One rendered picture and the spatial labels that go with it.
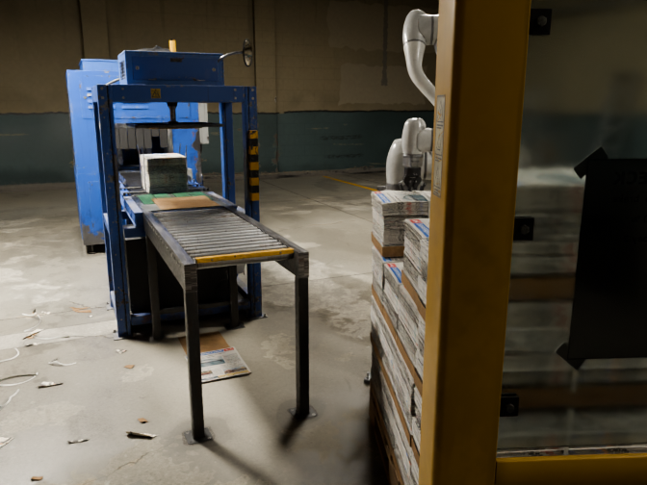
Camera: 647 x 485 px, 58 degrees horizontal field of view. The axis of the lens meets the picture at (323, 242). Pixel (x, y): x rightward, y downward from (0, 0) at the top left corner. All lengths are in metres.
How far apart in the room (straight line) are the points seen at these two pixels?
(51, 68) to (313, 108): 4.79
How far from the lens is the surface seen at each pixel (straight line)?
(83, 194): 6.04
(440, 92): 0.78
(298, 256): 2.57
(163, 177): 4.48
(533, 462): 0.93
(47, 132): 11.14
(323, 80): 12.17
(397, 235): 2.36
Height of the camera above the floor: 1.43
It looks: 13 degrees down
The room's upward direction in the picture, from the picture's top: straight up
